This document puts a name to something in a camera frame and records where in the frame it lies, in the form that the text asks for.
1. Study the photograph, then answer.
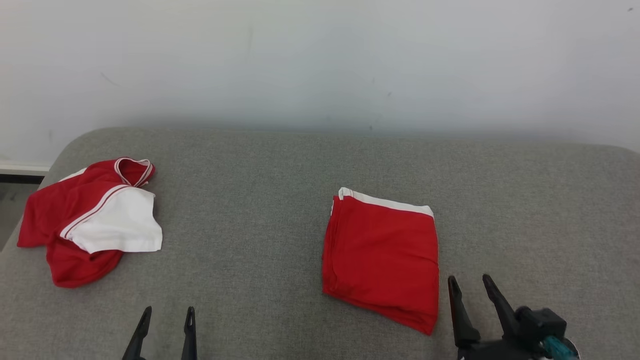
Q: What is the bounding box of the grey metal wall bracket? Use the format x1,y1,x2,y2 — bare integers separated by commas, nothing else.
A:
0,161,52,176

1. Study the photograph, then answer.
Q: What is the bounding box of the red shorts white trim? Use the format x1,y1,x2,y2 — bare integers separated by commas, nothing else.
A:
321,187,440,336

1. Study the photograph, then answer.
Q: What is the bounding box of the red basketball jersey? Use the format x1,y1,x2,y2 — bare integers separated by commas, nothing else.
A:
17,157,164,289

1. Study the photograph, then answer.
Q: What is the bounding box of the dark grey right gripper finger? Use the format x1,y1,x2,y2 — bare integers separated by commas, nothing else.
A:
447,275,481,347
482,274,519,340

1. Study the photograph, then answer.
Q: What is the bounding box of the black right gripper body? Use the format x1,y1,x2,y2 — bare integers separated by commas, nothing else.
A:
457,306,581,360

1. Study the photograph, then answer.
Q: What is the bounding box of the grey fabric sofa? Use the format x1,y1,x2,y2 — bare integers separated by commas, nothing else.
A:
0,126,640,360

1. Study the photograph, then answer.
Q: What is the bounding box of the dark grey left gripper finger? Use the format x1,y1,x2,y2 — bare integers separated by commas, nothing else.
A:
181,306,198,360
122,306,153,360

